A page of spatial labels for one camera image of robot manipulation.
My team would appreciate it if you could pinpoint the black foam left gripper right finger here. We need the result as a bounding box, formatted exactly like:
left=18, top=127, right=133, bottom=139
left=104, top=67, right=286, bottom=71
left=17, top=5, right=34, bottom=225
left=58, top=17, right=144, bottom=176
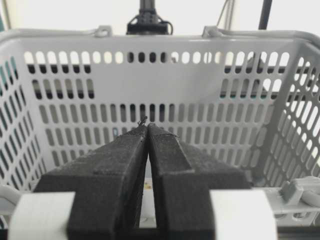
left=148, top=124, right=251, bottom=240

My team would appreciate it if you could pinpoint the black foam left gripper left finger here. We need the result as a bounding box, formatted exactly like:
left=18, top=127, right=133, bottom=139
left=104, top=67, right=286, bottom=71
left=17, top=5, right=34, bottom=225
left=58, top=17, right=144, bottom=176
left=7, top=121, right=150, bottom=240

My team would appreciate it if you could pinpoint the grey plastic shopping basket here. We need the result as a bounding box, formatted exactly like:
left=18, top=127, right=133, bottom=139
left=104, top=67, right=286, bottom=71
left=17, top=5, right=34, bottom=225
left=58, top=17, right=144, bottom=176
left=0, top=24, right=320, bottom=232

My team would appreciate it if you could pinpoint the black vertical pole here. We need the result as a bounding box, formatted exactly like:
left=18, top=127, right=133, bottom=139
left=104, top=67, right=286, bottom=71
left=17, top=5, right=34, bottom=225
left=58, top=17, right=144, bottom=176
left=258, top=0, right=273, bottom=30

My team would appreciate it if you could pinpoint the black camera stand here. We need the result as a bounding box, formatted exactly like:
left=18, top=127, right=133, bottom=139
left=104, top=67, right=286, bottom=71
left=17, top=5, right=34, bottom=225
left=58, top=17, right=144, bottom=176
left=126, top=0, right=174, bottom=35

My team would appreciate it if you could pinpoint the grey hanging cable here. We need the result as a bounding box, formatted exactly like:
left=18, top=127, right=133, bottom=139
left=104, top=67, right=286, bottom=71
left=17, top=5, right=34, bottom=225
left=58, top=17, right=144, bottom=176
left=216, top=0, right=232, bottom=30

